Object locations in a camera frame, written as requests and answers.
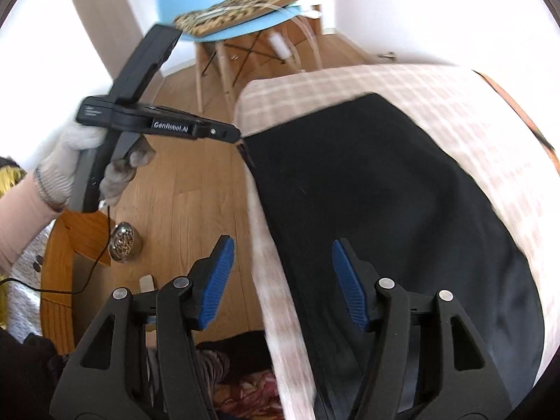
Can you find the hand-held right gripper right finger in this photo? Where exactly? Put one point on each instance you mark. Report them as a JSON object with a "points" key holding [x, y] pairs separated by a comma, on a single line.
{"points": [[348, 280]]}

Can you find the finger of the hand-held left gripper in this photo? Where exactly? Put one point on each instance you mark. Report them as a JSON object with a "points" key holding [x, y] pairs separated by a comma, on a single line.
{"points": [[221, 131]]}

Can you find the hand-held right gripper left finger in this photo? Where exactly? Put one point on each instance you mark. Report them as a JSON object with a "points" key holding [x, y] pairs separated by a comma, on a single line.
{"points": [[217, 281]]}

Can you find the black pants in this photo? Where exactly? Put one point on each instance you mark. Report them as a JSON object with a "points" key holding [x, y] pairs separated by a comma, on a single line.
{"points": [[393, 210]]}

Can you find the person's left forearm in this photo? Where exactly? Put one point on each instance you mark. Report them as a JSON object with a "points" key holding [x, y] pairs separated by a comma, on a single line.
{"points": [[22, 218]]}

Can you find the person's left hand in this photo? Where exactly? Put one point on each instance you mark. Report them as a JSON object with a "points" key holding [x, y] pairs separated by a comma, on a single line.
{"points": [[74, 157]]}

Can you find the round metal tin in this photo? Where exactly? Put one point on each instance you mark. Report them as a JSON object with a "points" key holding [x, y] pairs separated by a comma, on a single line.
{"points": [[124, 239]]}

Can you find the floral fabric pile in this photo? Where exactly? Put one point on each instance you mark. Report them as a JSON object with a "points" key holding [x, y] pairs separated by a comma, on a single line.
{"points": [[245, 385]]}

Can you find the leopard print cushion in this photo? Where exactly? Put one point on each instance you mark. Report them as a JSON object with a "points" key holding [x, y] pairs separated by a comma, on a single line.
{"points": [[236, 8]]}

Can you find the blue plastic chair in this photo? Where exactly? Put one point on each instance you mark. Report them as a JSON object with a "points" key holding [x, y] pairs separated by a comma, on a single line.
{"points": [[227, 4]]}

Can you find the plaid bed sheet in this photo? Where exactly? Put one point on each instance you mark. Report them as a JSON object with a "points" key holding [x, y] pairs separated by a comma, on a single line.
{"points": [[393, 92]]}

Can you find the patterned cloth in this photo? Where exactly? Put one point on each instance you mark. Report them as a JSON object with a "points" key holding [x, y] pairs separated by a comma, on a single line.
{"points": [[22, 280]]}

